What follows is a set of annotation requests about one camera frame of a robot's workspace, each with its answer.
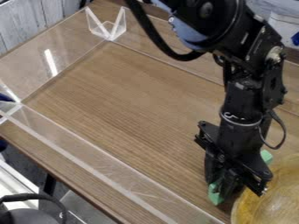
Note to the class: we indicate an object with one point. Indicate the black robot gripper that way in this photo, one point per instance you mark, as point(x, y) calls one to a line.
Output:
point(232, 158)

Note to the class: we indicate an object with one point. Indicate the green rectangular block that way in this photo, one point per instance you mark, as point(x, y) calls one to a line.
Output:
point(213, 192)

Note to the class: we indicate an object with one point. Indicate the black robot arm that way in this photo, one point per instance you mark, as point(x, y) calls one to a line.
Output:
point(245, 46)

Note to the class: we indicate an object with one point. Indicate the brown wooden bowl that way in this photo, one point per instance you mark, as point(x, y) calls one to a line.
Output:
point(277, 206)

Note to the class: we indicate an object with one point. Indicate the grey metal plate with screw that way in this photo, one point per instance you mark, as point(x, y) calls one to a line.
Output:
point(81, 212)

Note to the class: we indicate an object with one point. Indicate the black table leg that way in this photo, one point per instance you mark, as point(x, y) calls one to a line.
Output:
point(49, 184)

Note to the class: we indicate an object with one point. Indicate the white cylindrical container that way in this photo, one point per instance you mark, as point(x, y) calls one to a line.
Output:
point(287, 26)

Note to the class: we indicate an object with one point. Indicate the blue object at left edge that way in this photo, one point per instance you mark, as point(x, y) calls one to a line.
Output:
point(5, 98)

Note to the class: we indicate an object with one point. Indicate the clear acrylic front wall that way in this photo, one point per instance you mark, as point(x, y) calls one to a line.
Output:
point(127, 133)

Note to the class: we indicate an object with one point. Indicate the clear acrylic corner bracket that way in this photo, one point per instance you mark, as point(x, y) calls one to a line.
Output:
point(107, 30)

